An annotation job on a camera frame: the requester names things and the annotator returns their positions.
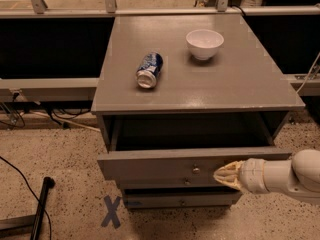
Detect grey metal railing frame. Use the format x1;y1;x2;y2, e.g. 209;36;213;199
1;0;320;108

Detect grey drawer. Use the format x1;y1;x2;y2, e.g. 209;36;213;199
117;177;220;189
98;115;290;182
123;191;241;209

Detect white cable at right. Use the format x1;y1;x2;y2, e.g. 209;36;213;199
295;51;320;95

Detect black metal stand leg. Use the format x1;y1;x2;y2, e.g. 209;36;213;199
0;176;56;240

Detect white ceramic bowl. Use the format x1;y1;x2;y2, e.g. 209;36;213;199
186;29;224;60

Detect cream gripper fingers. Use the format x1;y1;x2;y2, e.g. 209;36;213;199
213;162;239;188

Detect blue soda can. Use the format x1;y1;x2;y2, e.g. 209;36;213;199
136;52;163;89

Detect tangled cables under rail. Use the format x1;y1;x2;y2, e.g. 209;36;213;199
0;90;101;133

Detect grey middle drawer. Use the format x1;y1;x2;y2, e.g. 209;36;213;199
117;177;220;189

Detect grey bottom drawer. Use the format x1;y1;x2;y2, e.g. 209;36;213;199
123;191;241;209

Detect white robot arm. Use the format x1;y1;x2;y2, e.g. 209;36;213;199
213;149;320;205

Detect blue tape cross mark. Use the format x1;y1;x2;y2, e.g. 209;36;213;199
101;195;121;229

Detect grey top drawer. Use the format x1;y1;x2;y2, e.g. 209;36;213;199
98;115;290;182

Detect black floor cable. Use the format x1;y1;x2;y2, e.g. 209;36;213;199
0;155;53;240

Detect silver top drawer knob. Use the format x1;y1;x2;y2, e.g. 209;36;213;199
192;164;201;174

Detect grey wooden drawer cabinet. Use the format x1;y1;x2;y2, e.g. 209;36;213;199
92;14;304;209

